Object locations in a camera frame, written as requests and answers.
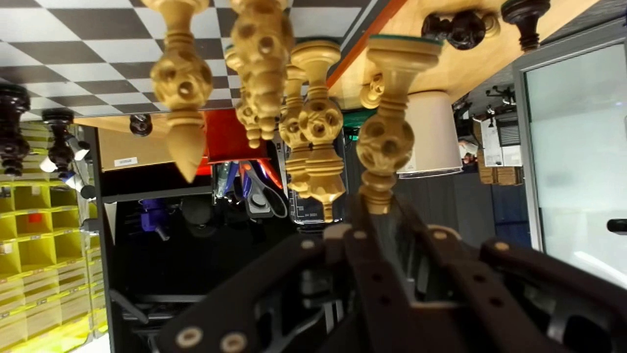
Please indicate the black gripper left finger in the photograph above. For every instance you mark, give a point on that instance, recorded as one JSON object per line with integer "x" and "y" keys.
{"x": 366, "y": 274}

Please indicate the light wooden chess piece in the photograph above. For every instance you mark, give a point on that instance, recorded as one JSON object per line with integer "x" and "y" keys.
{"x": 250, "y": 123}
{"x": 319, "y": 120}
{"x": 295, "y": 163}
{"x": 266, "y": 51}
{"x": 180, "y": 78}
{"x": 385, "y": 139}
{"x": 374, "y": 88}

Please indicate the dark wooden chess piece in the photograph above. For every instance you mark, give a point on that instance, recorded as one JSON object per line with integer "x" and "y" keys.
{"x": 458, "y": 27}
{"x": 526, "y": 20}
{"x": 60, "y": 139}
{"x": 13, "y": 129}
{"x": 140, "y": 123}

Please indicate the white paper cup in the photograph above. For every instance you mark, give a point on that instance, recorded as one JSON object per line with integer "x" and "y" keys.
{"x": 428, "y": 137}

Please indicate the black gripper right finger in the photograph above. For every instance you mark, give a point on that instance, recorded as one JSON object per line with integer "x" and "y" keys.
{"x": 472, "y": 274}

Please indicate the yellow storage bin shelf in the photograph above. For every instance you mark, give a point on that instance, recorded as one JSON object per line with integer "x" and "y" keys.
{"x": 40, "y": 247}

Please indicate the checkered chess board red rim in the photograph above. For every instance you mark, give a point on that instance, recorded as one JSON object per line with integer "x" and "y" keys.
{"x": 99, "y": 39}

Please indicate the cardboard box with paper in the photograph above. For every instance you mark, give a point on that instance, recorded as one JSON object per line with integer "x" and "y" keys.
{"x": 501, "y": 157}

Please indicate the red pen cup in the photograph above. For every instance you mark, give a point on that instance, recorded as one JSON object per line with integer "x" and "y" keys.
{"x": 236, "y": 137}

